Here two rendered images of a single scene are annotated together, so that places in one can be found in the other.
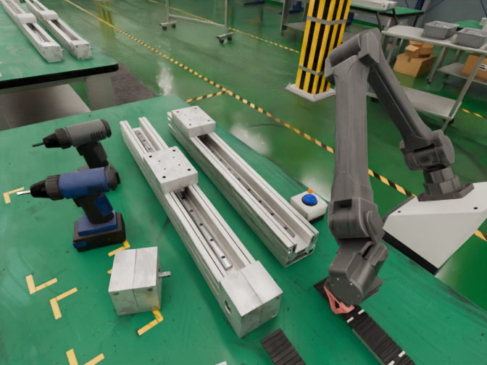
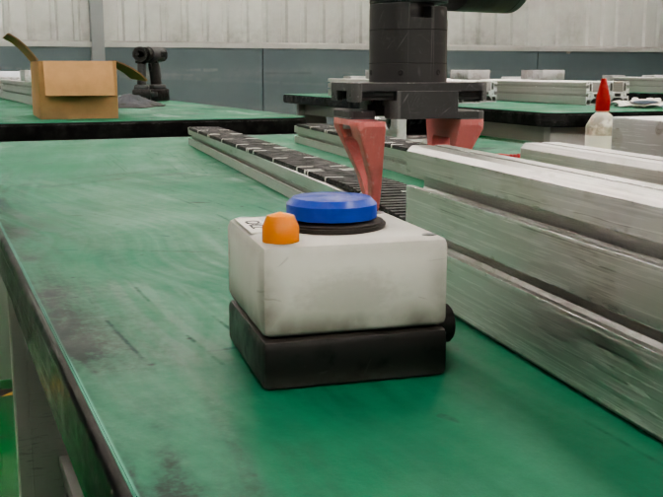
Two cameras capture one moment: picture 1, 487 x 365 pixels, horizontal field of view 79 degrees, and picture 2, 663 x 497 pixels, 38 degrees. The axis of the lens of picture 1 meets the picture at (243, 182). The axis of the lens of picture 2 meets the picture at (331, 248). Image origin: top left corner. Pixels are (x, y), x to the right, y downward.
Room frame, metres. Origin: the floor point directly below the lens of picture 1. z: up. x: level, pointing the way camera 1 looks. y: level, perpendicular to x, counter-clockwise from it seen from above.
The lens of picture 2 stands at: (1.06, -0.06, 0.91)
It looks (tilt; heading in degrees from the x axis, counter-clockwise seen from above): 11 degrees down; 199
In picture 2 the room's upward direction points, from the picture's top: straight up
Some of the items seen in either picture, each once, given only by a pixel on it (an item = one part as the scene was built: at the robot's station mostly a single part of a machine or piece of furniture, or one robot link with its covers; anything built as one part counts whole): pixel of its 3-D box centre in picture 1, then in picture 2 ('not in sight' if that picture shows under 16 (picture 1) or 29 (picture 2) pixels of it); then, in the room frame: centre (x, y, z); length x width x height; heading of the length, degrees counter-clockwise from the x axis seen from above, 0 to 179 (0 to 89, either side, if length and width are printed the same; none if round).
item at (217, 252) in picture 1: (172, 185); not in sight; (0.71, 0.22, 0.82); 0.80 x 0.10 x 0.09; 35
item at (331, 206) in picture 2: (309, 200); (331, 217); (0.66, -0.20, 0.84); 0.04 x 0.04 x 0.02
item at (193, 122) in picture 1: (193, 124); not in sight; (1.02, 0.21, 0.87); 0.16 x 0.11 x 0.07; 35
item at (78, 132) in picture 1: (80, 159); not in sight; (0.71, 0.49, 0.89); 0.20 x 0.08 x 0.22; 131
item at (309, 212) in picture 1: (305, 208); (349, 288); (0.66, -0.19, 0.81); 0.10 x 0.08 x 0.06; 125
